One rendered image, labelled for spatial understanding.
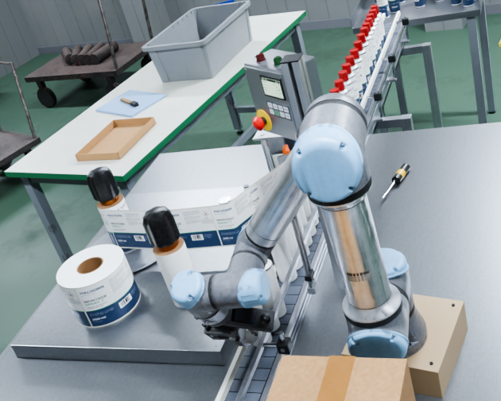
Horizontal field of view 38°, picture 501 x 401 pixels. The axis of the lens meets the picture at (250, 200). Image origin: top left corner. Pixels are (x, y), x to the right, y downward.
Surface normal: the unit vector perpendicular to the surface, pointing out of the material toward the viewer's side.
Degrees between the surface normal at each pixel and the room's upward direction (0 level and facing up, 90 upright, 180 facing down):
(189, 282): 30
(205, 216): 90
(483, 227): 0
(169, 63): 95
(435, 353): 3
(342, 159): 85
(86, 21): 90
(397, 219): 0
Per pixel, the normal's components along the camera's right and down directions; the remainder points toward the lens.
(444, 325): -0.25, -0.80
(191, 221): -0.23, 0.55
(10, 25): 0.85, 0.04
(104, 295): 0.44, 0.35
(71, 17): -0.46, 0.55
